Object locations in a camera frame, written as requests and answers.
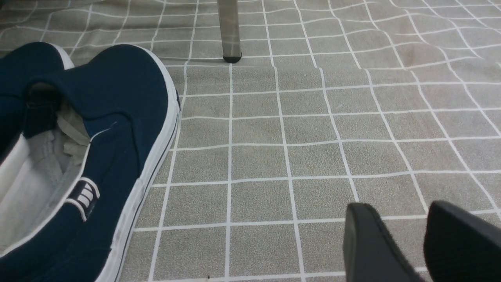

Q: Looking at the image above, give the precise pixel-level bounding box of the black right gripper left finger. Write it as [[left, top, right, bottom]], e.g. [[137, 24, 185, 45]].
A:
[[343, 203, 424, 282]]

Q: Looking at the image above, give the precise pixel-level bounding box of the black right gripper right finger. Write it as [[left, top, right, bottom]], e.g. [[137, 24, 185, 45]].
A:
[[424, 201, 501, 282]]

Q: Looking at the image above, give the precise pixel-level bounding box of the metal rack leg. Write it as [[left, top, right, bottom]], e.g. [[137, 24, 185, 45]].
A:
[[217, 0, 243, 64]]

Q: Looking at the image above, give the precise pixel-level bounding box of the grey grid-pattern cloth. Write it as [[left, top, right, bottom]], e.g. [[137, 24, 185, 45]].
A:
[[1, 0, 501, 282]]

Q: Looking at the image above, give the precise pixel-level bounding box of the navy blue canvas shoe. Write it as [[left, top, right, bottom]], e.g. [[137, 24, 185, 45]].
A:
[[0, 44, 180, 282]]

